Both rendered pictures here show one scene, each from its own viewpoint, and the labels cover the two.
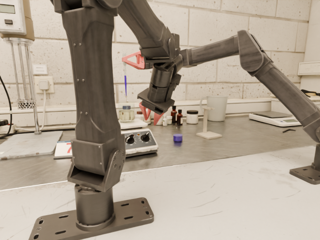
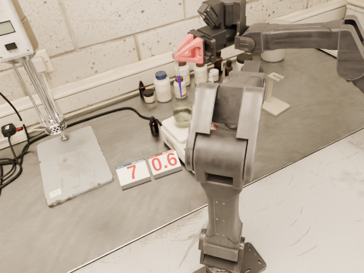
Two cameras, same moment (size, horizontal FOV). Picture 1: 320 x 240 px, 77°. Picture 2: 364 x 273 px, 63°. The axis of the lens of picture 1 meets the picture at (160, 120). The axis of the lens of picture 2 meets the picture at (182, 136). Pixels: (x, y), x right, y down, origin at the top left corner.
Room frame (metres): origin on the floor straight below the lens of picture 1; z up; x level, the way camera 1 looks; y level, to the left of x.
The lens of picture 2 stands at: (0.05, 0.18, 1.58)
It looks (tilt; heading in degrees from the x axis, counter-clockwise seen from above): 42 degrees down; 357
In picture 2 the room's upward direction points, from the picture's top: 7 degrees counter-clockwise
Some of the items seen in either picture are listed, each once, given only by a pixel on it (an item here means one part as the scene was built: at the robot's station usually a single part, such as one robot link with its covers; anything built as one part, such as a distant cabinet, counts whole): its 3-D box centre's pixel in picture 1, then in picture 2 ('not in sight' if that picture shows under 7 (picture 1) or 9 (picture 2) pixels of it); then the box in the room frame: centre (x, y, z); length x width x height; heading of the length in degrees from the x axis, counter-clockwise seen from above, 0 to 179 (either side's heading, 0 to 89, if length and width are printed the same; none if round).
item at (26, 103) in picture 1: (23, 75); (38, 93); (0.78, 0.51, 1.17); 0.07 x 0.07 x 0.25
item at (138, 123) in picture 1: (128, 123); (186, 124); (0.76, 0.12, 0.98); 0.12 x 0.12 x 0.01; 25
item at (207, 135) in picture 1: (209, 122); (276, 92); (0.88, -0.22, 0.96); 0.08 x 0.08 x 0.13; 30
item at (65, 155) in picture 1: (69, 148); (133, 173); (0.65, 0.30, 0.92); 0.09 x 0.06 x 0.04; 102
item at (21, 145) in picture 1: (31, 142); (72, 160); (0.77, 0.51, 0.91); 0.30 x 0.20 x 0.01; 19
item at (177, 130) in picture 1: (177, 133); not in sight; (0.81, -0.07, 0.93); 0.04 x 0.04 x 0.06
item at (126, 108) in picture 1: (127, 112); (183, 113); (0.77, 0.13, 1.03); 0.07 x 0.06 x 0.08; 114
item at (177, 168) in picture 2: not in sight; (164, 163); (0.67, 0.21, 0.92); 0.09 x 0.06 x 0.04; 102
